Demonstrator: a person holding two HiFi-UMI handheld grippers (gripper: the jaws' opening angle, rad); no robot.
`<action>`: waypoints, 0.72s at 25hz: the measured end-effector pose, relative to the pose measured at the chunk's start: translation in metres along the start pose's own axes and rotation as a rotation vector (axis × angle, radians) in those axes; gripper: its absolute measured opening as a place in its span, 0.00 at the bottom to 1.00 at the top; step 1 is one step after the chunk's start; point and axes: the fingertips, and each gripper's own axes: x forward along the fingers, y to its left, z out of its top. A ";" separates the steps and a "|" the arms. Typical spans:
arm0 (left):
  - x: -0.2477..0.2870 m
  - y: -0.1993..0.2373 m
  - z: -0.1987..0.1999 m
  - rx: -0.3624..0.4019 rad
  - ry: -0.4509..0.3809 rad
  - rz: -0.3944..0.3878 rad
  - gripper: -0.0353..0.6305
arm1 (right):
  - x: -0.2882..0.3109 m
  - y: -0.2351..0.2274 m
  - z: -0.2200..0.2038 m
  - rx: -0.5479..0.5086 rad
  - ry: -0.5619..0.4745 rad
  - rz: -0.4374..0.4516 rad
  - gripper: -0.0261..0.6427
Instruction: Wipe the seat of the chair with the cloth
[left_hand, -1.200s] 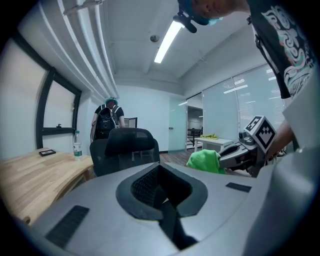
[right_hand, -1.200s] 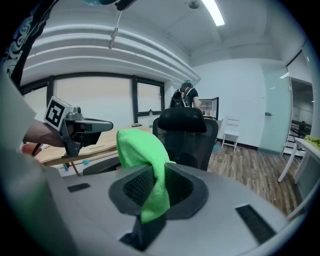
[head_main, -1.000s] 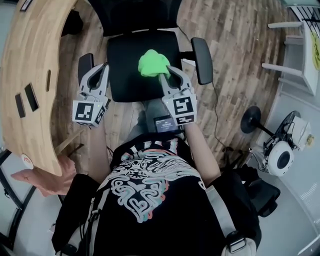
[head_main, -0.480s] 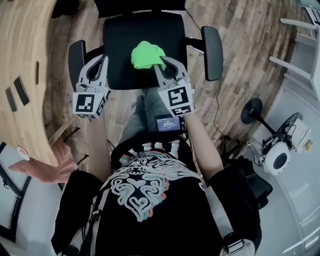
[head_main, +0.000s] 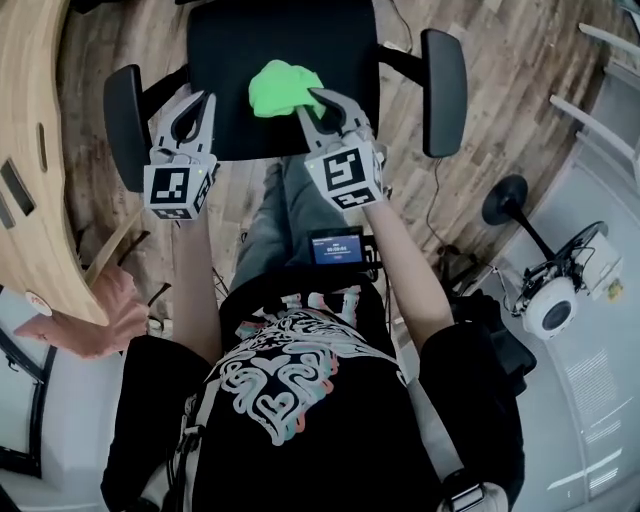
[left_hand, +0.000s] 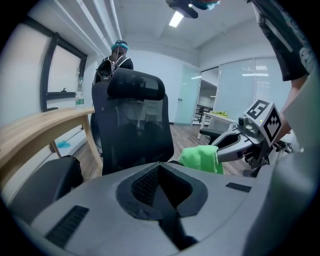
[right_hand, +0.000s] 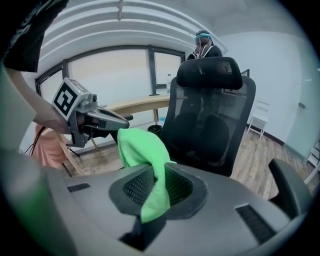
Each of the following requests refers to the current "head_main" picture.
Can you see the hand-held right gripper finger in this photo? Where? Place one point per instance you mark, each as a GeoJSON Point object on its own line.
{"type": "Point", "coordinates": [352, 115]}
{"type": "Point", "coordinates": [314, 132]}

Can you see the white round fan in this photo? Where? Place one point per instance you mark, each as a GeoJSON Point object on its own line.
{"type": "Point", "coordinates": [552, 305]}

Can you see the curved wooden desk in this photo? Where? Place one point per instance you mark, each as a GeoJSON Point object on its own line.
{"type": "Point", "coordinates": [30, 75]}

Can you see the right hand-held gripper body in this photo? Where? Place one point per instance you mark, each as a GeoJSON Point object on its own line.
{"type": "Point", "coordinates": [345, 172]}

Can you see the small black screen device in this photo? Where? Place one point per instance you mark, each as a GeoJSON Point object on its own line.
{"type": "Point", "coordinates": [336, 247]}

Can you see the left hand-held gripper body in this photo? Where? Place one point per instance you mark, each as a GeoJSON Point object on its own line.
{"type": "Point", "coordinates": [170, 187]}

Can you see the black floor stand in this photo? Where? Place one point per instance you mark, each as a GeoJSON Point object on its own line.
{"type": "Point", "coordinates": [505, 200]}

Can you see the person's black printed t-shirt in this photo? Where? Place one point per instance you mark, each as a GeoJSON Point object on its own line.
{"type": "Point", "coordinates": [325, 450]}

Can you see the person's right forearm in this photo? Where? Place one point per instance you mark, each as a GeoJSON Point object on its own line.
{"type": "Point", "coordinates": [410, 270]}

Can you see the green cloth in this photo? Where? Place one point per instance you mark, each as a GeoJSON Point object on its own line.
{"type": "Point", "coordinates": [275, 87]}

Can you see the white shelf unit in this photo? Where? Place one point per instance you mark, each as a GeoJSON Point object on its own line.
{"type": "Point", "coordinates": [600, 125]}

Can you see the round white logo sticker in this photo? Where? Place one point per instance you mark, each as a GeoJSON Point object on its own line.
{"type": "Point", "coordinates": [39, 303]}

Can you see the pink cloth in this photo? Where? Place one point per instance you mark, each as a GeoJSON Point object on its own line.
{"type": "Point", "coordinates": [115, 320]}

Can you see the person's left forearm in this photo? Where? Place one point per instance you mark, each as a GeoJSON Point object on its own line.
{"type": "Point", "coordinates": [195, 290]}

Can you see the white box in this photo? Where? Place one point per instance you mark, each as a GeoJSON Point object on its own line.
{"type": "Point", "coordinates": [607, 270]}

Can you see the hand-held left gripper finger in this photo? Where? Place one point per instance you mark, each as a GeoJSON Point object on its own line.
{"type": "Point", "coordinates": [209, 125]}
{"type": "Point", "coordinates": [167, 127]}

